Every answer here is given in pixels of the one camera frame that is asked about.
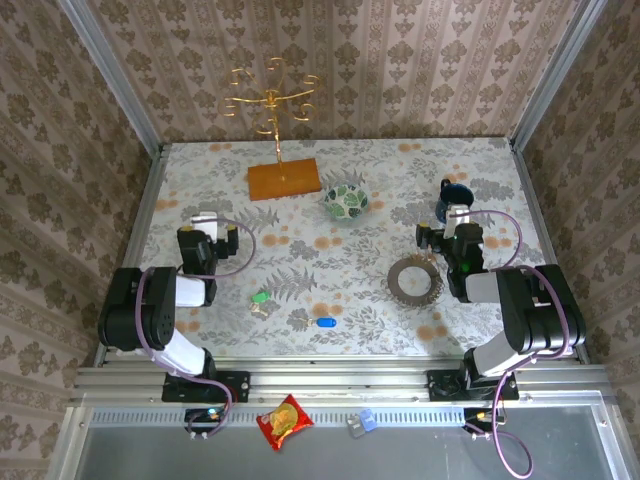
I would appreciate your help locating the grey metal panel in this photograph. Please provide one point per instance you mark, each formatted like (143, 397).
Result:
(425, 460)

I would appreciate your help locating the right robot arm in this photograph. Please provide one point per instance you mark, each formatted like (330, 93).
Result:
(540, 310)

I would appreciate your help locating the dark blue mug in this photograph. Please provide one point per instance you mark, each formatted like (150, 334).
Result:
(457, 195)

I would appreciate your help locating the key with green tag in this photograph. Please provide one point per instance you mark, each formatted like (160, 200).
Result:
(260, 297)

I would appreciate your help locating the aluminium frame post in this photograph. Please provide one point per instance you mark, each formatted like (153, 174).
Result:
(555, 75)
(114, 75)

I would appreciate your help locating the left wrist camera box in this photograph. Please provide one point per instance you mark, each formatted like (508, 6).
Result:
(205, 225)

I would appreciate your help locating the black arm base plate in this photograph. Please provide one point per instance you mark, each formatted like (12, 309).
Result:
(237, 387)
(439, 386)

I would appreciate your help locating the metal keyring with small rings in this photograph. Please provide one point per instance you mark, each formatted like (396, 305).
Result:
(395, 278)

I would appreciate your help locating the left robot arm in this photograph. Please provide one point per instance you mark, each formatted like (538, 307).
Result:
(130, 310)

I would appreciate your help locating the small black controller board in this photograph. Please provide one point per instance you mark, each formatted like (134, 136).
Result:
(475, 416)
(200, 415)

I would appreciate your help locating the aluminium front rail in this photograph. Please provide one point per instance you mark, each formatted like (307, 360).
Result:
(350, 380)

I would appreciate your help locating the floral table cover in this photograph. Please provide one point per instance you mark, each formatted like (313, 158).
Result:
(210, 170)

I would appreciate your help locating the grey plastic key tag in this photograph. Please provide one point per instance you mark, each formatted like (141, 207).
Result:
(356, 429)

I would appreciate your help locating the red snack packet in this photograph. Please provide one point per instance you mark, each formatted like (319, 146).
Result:
(285, 420)

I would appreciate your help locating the blue plastic key tag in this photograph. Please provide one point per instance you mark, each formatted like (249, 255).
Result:
(368, 420)

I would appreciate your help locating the green leaf pattern bowl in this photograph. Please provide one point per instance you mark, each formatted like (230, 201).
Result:
(345, 202)

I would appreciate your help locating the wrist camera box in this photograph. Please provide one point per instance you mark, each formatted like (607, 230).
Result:
(205, 225)
(459, 220)

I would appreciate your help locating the aluminium side rail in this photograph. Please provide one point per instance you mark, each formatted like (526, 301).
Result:
(131, 250)
(540, 225)

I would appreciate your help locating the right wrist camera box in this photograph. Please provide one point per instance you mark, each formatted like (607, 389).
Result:
(459, 220)

